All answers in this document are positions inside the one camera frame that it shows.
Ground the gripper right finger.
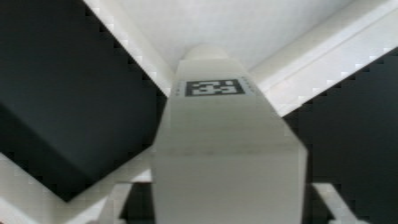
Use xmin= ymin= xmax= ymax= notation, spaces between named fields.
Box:
xmin=303 ymin=182 xmax=371 ymax=224

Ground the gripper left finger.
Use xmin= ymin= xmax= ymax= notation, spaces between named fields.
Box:
xmin=87 ymin=182 xmax=152 ymax=224

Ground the white desk leg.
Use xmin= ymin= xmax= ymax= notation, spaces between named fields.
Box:
xmin=151 ymin=45 xmax=307 ymax=224

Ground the white desk tabletop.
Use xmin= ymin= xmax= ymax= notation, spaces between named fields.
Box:
xmin=83 ymin=0 xmax=398 ymax=90

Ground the white L-shaped wall fence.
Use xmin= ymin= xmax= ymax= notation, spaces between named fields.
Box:
xmin=0 ymin=12 xmax=398 ymax=224

